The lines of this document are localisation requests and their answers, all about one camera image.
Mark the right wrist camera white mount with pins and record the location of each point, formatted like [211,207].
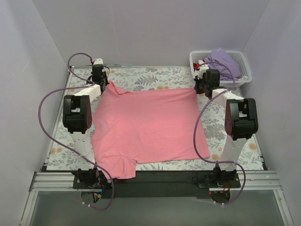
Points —
[201,70]

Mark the pink t shirt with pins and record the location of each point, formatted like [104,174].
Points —
[146,127]

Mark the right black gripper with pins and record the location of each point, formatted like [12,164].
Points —
[202,87]

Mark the white plastic laundry basket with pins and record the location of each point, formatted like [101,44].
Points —
[238,57]

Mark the purple t shirt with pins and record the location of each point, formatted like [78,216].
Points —
[220,60]

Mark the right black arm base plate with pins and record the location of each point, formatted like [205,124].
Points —
[209,180]

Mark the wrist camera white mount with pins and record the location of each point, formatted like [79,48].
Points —
[97,61]
[201,70]

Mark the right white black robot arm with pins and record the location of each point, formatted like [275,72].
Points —
[241,122]

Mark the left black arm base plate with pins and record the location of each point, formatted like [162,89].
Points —
[89,179]

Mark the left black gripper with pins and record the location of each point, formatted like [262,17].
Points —
[102,85]

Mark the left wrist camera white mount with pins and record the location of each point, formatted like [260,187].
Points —
[97,61]

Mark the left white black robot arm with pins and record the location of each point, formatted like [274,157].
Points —
[77,118]

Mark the aluminium frame rail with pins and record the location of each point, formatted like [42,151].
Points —
[155,199]

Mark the dark red garment in basket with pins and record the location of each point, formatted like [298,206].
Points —
[195,66]

